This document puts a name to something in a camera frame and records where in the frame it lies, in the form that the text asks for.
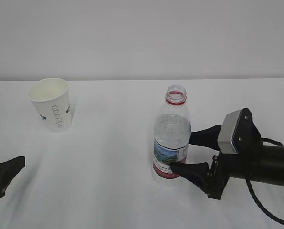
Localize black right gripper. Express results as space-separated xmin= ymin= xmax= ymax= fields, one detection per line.
xmin=170 ymin=125 xmax=230 ymax=199

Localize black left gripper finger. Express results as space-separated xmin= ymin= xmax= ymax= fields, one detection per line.
xmin=0 ymin=156 xmax=25 ymax=199

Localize clear plastic water bottle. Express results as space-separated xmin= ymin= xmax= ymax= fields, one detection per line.
xmin=152 ymin=85 xmax=191 ymax=184

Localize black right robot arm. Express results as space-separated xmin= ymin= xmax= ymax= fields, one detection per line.
xmin=170 ymin=108 xmax=284 ymax=199

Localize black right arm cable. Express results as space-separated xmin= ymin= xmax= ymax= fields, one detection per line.
xmin=245 ymin=137 xmax=284 ymax=228

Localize white paper cup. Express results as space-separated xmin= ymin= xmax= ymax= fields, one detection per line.
xmin=28 ymin=78 xmax=72 ymax=133

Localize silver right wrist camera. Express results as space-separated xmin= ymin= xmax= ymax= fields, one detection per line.
xmin=217 ymin=110 xmax=242 ymax=154

